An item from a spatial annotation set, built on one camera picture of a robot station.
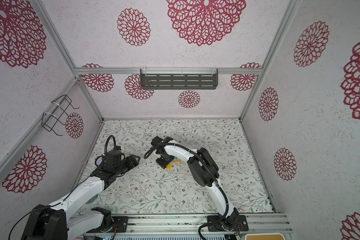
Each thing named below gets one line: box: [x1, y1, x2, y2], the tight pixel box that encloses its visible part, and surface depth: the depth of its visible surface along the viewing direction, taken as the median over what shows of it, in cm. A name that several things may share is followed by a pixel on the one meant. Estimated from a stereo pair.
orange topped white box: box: [244, 233, 286, 240], surface depth 68 cm
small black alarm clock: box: [94, 155, 103, 167], surface depth 95 cm
